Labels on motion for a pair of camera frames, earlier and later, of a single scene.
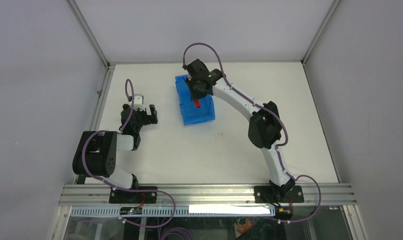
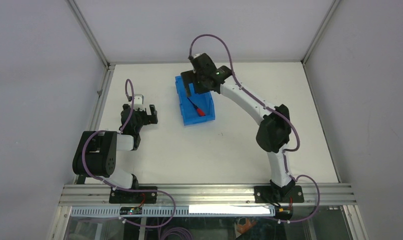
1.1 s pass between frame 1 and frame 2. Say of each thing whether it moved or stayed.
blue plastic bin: stayed
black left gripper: stayed
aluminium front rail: stayed
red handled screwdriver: moved
